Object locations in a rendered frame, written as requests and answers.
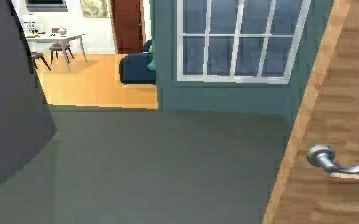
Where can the teal cushion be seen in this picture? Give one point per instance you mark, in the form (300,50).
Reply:
(151,60)

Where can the dark blue sofa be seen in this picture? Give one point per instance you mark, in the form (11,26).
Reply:
(137,68)

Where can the white framed window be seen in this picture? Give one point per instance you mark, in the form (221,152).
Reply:
(240,40)

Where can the dark red brown door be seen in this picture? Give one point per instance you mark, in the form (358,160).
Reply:
(127,25)

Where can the brown grey dining chair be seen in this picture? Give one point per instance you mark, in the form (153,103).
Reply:
(61,47)
(38,58)

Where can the white teapot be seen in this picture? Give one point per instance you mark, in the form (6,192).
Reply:
(62,31)

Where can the white grey dining table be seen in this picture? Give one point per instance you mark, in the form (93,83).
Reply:
(53,37)

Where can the light brown wooden door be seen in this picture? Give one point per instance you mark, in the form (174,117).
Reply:
(337,100)

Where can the dark grey door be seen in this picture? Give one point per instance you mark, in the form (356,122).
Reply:
(10,93)

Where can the pale framed wall picture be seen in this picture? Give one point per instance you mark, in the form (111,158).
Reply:
(94,8)

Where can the dark framed wall picture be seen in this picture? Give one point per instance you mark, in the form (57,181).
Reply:
(47,4)

